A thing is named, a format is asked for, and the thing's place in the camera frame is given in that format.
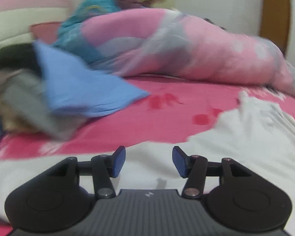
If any pink floral bed blanket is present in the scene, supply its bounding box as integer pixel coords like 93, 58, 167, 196
0, 76, 295, 236

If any pink grey rolled duvet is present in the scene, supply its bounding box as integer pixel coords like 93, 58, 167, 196
81, 9, 295, 96

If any blue cloth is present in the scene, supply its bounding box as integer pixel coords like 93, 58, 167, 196
33, 41, 149, 118

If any black garment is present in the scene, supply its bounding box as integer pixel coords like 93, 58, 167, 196
0, 43, 42, 78

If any white shirt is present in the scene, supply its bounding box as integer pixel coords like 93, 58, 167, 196
0, 92, 295, 235

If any red pillow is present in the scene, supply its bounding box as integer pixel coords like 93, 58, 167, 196
29, 22, 61, 44

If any pink white headboard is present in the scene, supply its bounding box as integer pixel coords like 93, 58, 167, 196
0, 0, 72, 49

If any brown wooden door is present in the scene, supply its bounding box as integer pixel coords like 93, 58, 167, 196
259, 0, 291, 54

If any pile of mixed clothes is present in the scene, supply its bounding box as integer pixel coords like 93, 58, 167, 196
0, 69, 87, 141

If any teal blue blanket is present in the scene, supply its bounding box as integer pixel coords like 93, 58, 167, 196
53, 0, 121, 64

